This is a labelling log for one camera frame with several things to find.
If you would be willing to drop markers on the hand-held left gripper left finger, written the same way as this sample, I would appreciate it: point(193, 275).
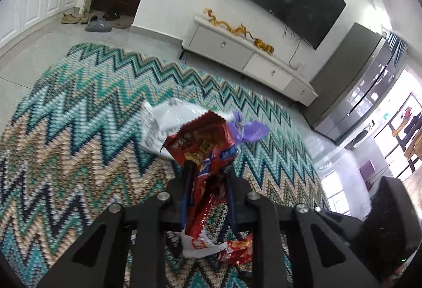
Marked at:
point(188, 195)

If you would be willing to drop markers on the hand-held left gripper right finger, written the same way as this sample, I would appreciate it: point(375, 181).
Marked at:
point(231, 205)

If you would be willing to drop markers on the large red snack packet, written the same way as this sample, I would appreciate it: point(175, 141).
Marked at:
point(201, 146)

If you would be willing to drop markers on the small red snack packet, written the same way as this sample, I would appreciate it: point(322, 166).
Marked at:
point(237, 248)

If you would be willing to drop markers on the purple crumpled wrapper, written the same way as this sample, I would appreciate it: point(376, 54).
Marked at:
point(252, 131)

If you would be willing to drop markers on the white printed plastic bag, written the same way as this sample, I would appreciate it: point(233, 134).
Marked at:
point(168, 120)

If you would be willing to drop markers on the zigzag patterned rug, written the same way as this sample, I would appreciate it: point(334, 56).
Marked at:
point(82, 129)

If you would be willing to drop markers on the grey refrigerator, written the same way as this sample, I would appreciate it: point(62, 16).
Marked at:
point(356, 77)

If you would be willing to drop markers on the white router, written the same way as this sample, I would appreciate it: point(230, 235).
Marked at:
point(300, 67)

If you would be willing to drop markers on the white television cabinet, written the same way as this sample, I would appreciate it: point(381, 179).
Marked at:
point(230, 47)

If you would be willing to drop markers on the golden dragon ornament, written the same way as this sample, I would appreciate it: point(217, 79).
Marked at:
point(230, 27)

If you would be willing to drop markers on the grey slipper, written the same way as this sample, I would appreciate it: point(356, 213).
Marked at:
point(93, 18)
point(99, 27)

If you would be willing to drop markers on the black slippers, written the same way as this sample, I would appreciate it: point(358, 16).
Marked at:
point(111, 15)

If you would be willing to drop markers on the brown shoe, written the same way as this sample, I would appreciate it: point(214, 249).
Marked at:
point(70, 18)
point(85, 16)

